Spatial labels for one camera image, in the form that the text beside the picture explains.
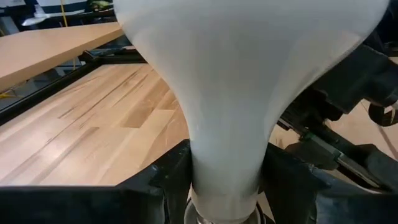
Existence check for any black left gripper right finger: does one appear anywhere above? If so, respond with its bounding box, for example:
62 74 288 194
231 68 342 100
259 142 398 224

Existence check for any black metal table frame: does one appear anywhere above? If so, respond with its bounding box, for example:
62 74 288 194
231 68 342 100
0 34 147 127

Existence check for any beige wooden desk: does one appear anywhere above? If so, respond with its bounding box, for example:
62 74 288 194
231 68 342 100
0 21 125 93

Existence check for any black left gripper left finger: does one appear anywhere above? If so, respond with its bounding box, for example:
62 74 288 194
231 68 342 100
0 139 192 224

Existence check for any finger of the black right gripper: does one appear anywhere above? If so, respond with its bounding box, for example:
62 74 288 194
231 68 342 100
281 0 398 131

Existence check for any white lightbulb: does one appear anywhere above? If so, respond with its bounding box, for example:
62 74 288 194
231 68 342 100
113 0 390 223

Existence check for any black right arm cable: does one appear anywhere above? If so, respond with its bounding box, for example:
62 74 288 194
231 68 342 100
368 102 398 128

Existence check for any yellow cable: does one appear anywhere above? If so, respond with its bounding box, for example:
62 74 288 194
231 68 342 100
60 0 69 28

